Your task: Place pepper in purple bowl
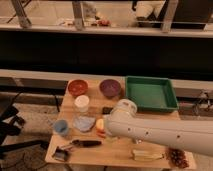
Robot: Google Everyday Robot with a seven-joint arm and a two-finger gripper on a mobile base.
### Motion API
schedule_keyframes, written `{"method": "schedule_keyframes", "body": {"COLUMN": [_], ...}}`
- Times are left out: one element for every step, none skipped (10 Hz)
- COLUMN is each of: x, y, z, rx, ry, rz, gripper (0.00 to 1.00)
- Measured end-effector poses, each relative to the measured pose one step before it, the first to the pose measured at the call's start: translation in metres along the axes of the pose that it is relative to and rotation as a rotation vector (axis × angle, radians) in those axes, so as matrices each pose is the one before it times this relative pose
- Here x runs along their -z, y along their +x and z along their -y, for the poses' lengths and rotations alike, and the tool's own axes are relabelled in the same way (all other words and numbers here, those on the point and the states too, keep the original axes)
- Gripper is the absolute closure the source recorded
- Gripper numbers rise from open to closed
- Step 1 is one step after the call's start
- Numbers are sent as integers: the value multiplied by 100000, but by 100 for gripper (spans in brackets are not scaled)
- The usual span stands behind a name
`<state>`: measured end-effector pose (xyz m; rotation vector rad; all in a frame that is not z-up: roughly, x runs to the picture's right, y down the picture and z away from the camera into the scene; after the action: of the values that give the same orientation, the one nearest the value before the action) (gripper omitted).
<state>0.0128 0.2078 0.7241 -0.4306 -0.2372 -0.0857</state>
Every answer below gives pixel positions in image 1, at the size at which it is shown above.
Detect red orange pepper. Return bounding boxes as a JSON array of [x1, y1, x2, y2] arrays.
[[96, 131, 106, 138]]

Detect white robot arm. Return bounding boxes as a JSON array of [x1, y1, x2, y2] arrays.
[[104, 99, 213, 157]]

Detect purple bowl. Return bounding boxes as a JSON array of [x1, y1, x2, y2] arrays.
[[99, 79, 121, 98]]

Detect red bowl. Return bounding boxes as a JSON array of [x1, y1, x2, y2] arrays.
[[68, 79, 88, 97]]

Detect black rectangular block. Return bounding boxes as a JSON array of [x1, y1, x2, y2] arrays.
[[102, 107, 113, 115]]

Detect white cup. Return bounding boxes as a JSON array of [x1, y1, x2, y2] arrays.
[[74, 95, 90, 112]]

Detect yellow red apple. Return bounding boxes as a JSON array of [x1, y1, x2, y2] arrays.
[[96, 119, 104, 131]]

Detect grey-blue cloth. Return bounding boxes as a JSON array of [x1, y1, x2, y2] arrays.
[[73, 116, 96, 132]]

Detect green plastic tray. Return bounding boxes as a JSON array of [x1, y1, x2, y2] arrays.
[[125, 76, 179, 113]]

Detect wooden table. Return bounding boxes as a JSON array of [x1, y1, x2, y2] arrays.
[[45, 79, 180, 169]]

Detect blue cup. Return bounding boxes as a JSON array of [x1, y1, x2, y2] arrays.
[[53, 120, 69, 136]]

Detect metal clip tool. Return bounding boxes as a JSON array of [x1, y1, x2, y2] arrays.
[[52, 145, 73, 162]]

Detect brown grape bunch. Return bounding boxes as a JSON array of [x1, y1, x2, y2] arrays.
[[167, 148, 189, 169]]

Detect black chair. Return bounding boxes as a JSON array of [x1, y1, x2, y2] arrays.
[[0, 95, 49, 159]]

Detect black handled tool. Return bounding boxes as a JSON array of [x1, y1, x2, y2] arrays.
[[72, 140, 102, 147]]

